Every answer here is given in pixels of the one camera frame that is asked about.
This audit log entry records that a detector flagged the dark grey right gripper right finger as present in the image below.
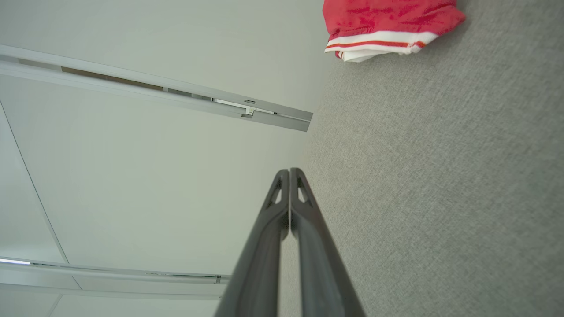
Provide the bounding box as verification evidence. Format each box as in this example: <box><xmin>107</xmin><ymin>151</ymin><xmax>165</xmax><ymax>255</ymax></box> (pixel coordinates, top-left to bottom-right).
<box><xmin>290</xmin><ymin>168</ymin><xmax>367</xmax><ymax>317</ymax></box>

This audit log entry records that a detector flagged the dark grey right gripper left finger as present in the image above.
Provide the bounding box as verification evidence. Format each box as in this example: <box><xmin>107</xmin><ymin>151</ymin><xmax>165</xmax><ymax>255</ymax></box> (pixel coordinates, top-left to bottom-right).
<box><xmin>215</xmin><ymin>169</ymin><xmax>290</xmax><ymax>317</ymax></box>

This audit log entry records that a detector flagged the red garment with white trim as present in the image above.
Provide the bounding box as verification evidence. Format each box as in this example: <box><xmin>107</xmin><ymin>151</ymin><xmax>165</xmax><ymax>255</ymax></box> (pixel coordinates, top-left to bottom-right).
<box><xmin>323</xmin><ymin>0</ymin><xmax>467</xmax><ymax>63</ymax></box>

